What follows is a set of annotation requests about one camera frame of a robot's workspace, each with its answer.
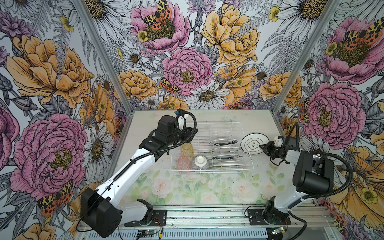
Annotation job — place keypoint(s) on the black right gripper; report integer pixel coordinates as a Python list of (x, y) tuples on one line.
[(267, 149)]

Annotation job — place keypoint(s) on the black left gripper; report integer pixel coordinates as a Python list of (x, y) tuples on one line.
[(188, 131)]

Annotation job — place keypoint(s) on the white plate with emblem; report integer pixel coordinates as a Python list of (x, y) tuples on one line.
[(250, 144)]

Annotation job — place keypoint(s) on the green red rimmed plate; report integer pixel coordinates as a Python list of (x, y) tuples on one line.
[(223, 142)]

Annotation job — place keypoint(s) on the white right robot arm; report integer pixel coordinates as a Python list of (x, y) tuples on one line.
[(313, 175)]

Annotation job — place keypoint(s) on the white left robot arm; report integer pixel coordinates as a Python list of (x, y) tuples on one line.
[(100, 208)]

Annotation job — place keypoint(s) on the yellow plastic cup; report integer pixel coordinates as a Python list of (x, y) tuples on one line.
[(187, 150)]

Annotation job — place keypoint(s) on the pink plastic cup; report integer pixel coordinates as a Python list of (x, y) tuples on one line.
[(183, 163)]

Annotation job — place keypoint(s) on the white upturned ceramic bowl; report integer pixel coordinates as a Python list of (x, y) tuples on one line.
[(200, 163)]

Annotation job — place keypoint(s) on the green circuit board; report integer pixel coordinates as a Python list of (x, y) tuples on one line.
[(149, 234)]

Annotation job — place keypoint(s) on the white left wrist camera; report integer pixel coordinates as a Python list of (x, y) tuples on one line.
[(181, 120)]

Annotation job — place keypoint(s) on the white wire dish rack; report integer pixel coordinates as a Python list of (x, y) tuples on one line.
[(208, 132)]

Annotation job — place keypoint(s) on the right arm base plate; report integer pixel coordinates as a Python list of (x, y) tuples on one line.
[(260, 217)]

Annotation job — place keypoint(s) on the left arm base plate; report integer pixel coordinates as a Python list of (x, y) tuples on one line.
[(159, 217)]

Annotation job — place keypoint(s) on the aluminium front rail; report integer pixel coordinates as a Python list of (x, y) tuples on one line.
[(228, 222)]

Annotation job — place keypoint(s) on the aluminium corner post left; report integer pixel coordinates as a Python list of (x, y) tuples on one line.
[(94, 36)]

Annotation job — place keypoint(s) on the aluminium corner post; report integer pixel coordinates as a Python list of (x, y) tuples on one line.
[(94, 36), (323, 22)]

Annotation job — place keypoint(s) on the aluminium corner post right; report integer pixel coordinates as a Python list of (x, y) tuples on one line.
[(323, 22)]

